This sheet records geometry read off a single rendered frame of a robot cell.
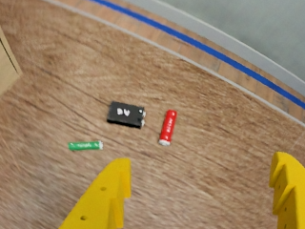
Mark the light wood drawer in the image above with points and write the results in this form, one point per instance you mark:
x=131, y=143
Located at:
x=7, y=71

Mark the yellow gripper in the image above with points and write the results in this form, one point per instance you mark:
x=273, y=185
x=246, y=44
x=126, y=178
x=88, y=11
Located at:
x=102, y=205

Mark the black 9v battery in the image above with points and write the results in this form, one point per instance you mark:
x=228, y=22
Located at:
x=125, y=114

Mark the wooden chest of drawers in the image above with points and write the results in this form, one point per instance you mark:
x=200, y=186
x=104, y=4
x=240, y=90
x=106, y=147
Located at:
x=10, y=55

